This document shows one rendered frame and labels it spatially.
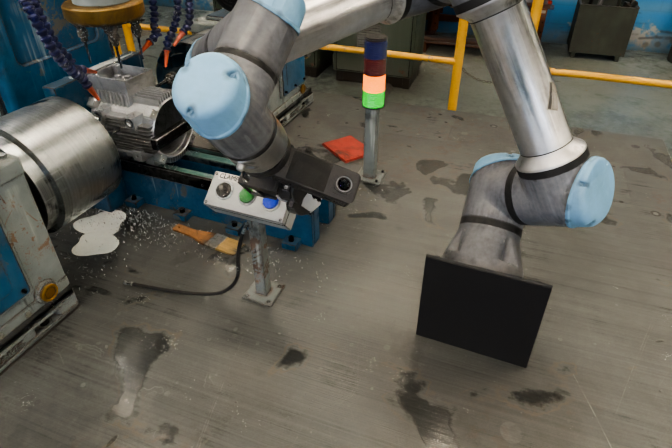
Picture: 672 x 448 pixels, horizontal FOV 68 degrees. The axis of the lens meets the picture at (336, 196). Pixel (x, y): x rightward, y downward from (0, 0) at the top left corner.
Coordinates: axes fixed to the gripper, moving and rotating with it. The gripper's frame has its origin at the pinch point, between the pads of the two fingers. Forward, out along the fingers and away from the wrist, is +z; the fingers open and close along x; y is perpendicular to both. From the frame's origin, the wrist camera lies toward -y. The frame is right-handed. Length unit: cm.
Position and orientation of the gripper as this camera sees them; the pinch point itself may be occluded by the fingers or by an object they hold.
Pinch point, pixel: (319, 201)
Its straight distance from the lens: 79.8
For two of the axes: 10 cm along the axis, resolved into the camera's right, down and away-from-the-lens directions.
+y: -9.3, -2.1, 3.2
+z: 2.4, 3.3, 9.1
